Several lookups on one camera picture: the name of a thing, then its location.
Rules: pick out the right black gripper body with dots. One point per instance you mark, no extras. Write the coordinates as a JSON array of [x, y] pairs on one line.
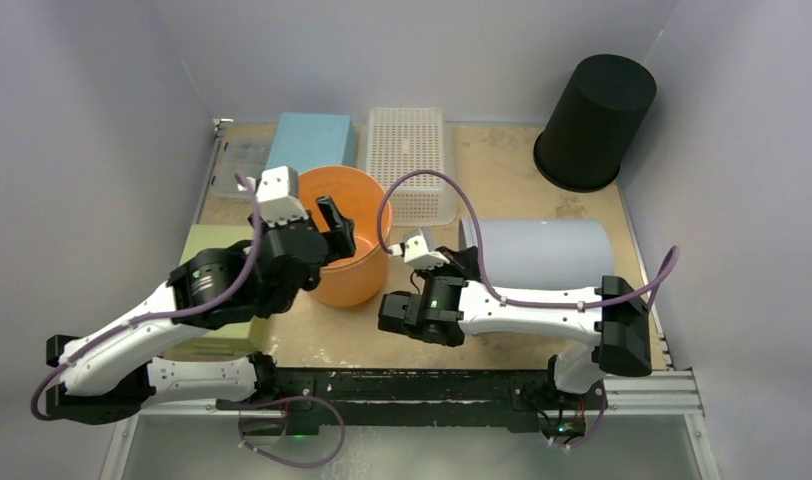
[[398, 315]]

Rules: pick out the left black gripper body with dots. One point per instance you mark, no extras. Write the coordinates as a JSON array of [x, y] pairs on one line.
[[342, 248]]

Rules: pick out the orange bucket black rim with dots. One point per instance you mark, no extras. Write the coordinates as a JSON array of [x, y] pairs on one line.
[[347, 206]]

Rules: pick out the blue perforated plastic basket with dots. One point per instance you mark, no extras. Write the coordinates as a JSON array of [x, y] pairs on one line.
[[305, 141]]

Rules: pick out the white perforated plastic basket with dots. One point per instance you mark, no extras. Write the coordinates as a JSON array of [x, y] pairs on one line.
[[400, 140]]

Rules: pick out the green perforated plastic basket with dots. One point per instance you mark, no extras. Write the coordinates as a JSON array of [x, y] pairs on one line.
[[231, 341]]

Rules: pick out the grey plastic bucket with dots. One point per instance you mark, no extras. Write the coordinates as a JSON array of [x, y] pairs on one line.
[[550, 254]]

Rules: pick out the black plastic bucket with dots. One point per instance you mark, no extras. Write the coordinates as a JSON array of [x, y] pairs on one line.
[[594, 123]]

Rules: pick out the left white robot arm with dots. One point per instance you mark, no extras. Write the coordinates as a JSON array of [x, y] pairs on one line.
[[113, 373]]

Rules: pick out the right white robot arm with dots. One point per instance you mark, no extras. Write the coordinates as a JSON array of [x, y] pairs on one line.
[[609, 323]]

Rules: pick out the clear plastic screw organizer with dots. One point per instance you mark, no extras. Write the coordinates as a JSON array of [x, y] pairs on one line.
[[244, 154]]

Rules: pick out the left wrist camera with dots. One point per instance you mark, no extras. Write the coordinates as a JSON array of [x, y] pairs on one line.
[[277, 197]]

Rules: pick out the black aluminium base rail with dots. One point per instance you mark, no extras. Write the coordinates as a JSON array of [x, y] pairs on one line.
[[516, 400]]

